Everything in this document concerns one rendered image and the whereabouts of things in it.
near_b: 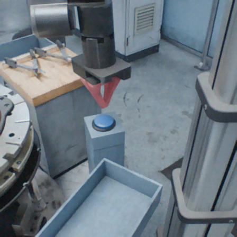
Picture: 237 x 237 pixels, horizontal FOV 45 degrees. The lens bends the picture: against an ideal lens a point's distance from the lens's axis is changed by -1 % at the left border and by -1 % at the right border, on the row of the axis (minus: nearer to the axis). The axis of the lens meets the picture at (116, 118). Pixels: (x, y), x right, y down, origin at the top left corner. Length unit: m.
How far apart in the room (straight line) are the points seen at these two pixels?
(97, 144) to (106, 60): 0.18
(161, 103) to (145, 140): 0.46
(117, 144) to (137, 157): 1.35
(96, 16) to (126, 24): 2.31
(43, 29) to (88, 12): 0.08
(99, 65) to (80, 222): 0.25
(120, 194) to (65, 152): 0.34
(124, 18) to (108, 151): 2.22
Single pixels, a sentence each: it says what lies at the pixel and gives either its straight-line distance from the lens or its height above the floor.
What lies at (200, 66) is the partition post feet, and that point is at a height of 0.03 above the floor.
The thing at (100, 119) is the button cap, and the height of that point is 1.04.
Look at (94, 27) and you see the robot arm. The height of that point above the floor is 1.25.
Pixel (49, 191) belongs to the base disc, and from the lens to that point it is 0.79.
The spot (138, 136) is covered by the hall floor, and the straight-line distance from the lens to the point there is 2.10.
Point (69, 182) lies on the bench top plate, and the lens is 0.83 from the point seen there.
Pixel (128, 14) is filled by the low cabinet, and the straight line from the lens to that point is 2.76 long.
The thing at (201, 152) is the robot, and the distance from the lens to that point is 0.50.
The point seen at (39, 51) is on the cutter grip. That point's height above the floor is 1.09.
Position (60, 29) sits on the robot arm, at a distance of 0.48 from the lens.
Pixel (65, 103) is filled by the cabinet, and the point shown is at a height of 1.01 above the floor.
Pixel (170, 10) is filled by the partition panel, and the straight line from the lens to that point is 3.15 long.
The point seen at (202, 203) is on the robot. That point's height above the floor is 0.95.
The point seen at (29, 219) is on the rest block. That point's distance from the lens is 0.71.
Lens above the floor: 1.42
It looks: 39 degrees down
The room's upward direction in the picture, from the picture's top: straight up
